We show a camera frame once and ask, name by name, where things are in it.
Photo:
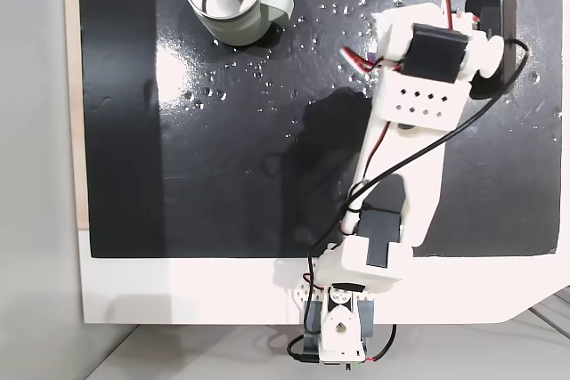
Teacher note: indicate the beige wooden board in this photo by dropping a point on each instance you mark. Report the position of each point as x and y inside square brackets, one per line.
[71, 86]

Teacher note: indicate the black oval camera box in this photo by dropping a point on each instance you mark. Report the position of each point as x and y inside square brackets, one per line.
[503, 10]

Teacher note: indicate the grey table clamp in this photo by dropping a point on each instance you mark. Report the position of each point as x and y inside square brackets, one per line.
[314, 317]

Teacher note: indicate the pale green steel-lined mug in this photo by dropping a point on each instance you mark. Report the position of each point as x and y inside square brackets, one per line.
[249, 19]

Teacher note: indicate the black glossy mat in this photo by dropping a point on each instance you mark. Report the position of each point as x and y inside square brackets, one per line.
[222, 153]

